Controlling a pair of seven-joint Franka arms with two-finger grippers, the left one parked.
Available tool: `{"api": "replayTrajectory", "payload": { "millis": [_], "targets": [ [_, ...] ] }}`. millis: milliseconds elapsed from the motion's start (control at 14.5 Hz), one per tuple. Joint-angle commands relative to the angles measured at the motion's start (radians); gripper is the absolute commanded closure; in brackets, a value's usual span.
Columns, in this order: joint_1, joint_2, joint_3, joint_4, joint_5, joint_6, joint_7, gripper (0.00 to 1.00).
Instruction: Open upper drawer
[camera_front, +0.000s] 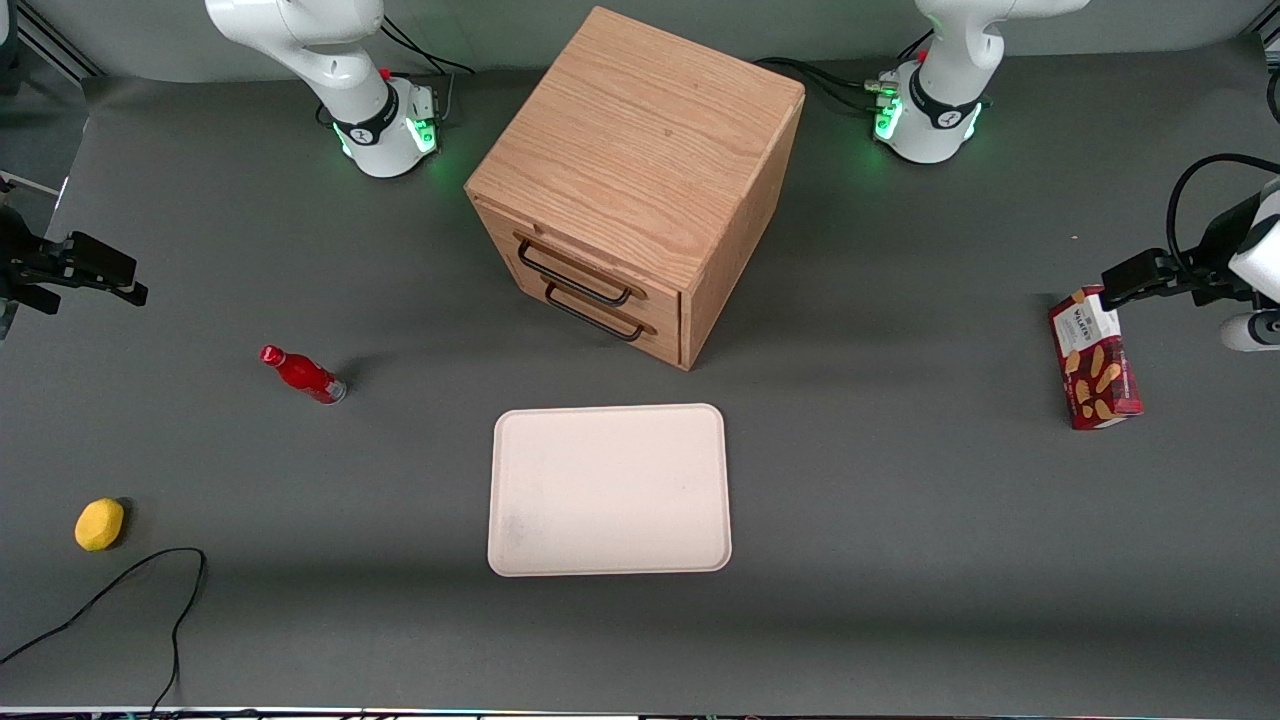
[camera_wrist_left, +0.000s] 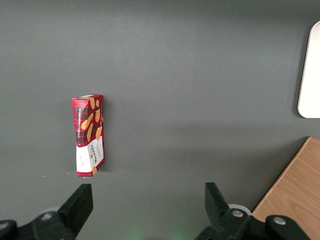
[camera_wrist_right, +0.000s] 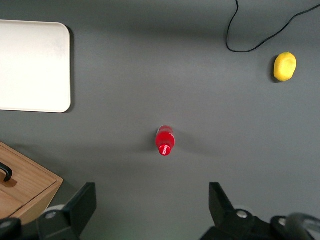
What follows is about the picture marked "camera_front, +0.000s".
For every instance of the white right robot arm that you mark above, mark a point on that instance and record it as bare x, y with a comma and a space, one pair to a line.
375, 125

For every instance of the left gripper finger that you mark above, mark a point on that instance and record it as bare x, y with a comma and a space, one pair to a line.
1135, 278
1220, 293

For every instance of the yellow lemon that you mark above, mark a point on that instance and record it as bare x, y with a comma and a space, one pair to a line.
99, 524

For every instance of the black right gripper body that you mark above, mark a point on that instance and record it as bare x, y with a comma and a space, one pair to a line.
17, 252

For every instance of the oak wooden cabinet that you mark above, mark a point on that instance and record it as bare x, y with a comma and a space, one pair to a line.
650, 130

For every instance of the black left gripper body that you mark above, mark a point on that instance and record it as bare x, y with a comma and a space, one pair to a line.
1211, 254

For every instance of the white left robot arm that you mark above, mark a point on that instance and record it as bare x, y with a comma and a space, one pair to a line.
940, 110

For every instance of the dark aluminium frame rail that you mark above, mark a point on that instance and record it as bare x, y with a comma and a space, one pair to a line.
55, 42

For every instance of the cream plastic tray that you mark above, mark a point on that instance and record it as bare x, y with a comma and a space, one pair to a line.
610, 490

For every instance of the red shortbread cookie box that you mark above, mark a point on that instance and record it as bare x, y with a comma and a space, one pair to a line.
1095, 380

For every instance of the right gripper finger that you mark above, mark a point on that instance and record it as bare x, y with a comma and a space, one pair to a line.
35, 298
100, 262

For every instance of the red bottle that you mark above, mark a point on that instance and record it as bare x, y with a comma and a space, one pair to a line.
305, 375

